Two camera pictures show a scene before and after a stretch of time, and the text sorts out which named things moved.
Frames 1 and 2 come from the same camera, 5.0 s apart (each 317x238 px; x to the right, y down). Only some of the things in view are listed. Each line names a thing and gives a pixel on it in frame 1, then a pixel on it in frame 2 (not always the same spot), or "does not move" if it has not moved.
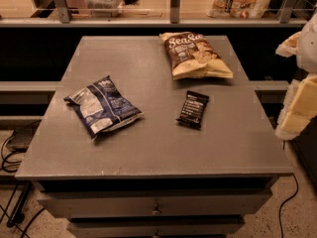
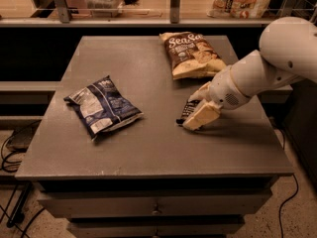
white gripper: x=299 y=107 to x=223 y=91
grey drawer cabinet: x=153 y=177 does not move
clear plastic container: x=107 y=1 does not move
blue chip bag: x=102 y=108 does not move
